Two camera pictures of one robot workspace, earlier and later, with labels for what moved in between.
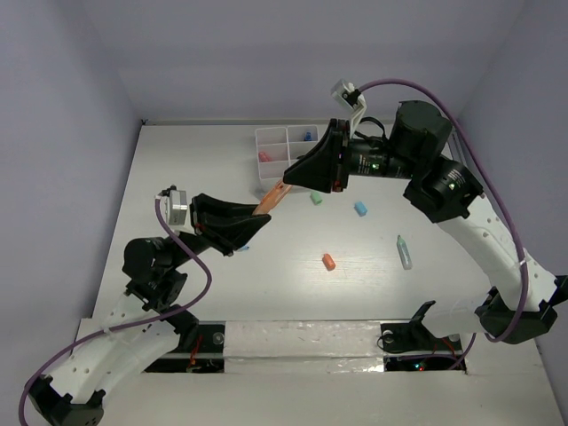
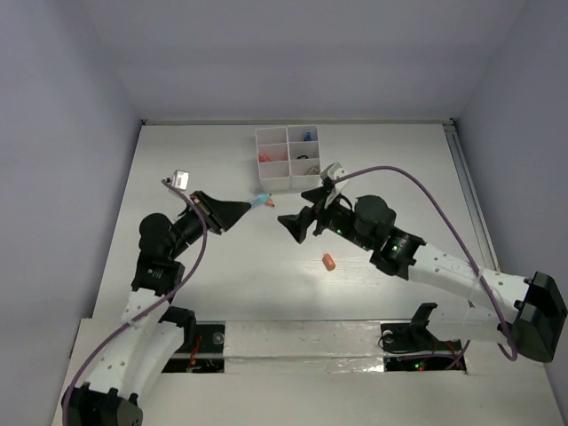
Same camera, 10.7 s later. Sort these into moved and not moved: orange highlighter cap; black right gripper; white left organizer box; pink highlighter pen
Moved: black right gripper
Not moved: white left organizer box; orange highlighter cap; pink highlighter pen
